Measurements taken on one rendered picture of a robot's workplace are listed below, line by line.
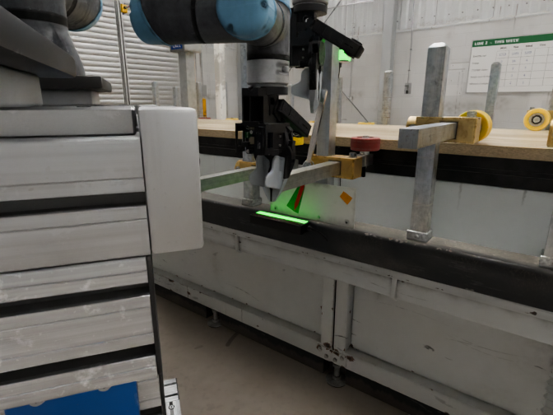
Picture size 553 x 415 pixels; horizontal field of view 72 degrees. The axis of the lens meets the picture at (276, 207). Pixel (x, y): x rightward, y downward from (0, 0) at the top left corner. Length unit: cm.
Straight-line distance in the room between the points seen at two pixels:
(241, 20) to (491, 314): 76
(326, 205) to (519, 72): 730
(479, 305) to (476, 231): 23
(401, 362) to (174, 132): 123
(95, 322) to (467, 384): 119
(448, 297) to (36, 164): 87
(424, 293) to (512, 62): 735
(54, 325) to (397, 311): 112
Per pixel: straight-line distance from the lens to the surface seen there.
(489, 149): 105
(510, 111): 814
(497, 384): 132
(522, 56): 814
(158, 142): 24
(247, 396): 150
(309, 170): 81
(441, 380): 136
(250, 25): 57
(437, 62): 86
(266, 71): 67
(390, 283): 100
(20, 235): 26
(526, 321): 96
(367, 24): 926
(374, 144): 106
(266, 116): 68
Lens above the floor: 100
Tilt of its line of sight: 15 degrees down
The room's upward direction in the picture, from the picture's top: straight up
